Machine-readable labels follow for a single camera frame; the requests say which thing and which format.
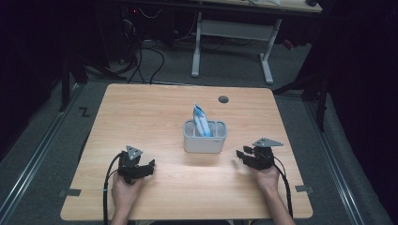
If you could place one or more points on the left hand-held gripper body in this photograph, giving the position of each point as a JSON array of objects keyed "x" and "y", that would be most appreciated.
[{"x": 129, "y": 165}]

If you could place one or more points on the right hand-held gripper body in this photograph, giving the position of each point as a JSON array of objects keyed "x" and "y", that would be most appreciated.
[{"x": 263, "y": 157}]

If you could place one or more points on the grey plastic organizer box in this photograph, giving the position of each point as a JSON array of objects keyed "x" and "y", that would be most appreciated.
[{"x": 205, "y": 143}]

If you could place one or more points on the blue white toothpaste tube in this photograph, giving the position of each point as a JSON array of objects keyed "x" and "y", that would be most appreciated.
[{"x": 201, "y": 122}]

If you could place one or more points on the person's right hand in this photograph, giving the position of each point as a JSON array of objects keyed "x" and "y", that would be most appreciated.
[{"x": 267, "y": 180}]

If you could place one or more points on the person's left hand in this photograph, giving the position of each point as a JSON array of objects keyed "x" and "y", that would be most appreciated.
[{"x": 123, "y": 193}]

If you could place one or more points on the grey tape strip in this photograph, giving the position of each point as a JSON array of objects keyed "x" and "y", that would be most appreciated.
[
  {"x": 70, "y": 192},
  {"x": 304, "y": 188}
]

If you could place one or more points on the black metal stand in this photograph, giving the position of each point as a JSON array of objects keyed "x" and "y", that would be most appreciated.
[
  {"x": 321, "y": 103},
  {"x": 65, "y": 84}
]

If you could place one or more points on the white-legged wooden desk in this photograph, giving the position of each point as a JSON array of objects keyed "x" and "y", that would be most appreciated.
[{"x": 236, "y": 31}]

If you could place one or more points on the metal floor rail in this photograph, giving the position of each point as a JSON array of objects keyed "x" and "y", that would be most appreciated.
[
  {"x": 34, "y": 156},
  {"x": 334, "y": 165}
]

